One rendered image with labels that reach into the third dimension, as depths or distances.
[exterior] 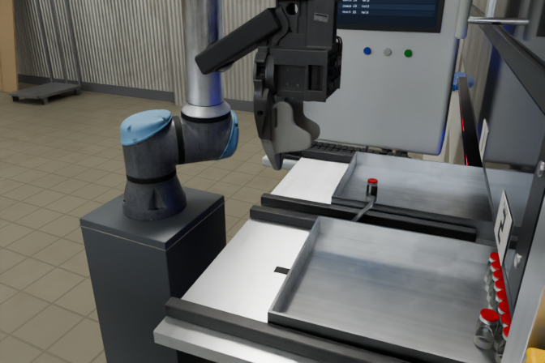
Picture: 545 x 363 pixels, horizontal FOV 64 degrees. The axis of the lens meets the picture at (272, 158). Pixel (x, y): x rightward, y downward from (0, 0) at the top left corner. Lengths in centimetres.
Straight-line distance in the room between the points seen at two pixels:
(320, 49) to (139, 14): 500
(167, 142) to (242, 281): 43
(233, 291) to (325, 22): 40
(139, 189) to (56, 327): 115
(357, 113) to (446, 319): 89
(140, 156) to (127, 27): 460
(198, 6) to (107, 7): 482
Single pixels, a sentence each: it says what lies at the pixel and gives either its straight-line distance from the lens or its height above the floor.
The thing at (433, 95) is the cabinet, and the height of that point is 99.
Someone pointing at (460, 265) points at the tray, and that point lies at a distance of 77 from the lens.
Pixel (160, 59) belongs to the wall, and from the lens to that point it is 532.
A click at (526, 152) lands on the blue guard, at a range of 54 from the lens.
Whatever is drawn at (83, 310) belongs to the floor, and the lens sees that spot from 212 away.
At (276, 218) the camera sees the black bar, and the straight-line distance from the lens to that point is 82.
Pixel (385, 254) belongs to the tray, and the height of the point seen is 88.
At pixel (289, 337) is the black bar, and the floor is 90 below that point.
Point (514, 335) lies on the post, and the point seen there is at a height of 99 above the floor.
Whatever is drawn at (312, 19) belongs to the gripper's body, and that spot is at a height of 126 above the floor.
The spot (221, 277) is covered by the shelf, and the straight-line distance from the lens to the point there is 69.
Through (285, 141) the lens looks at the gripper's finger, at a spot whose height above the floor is 113.
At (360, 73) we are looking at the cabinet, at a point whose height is 104.
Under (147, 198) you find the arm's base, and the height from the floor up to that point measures 84.
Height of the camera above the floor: 130
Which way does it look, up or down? 22 degrees down
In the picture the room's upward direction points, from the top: straight up
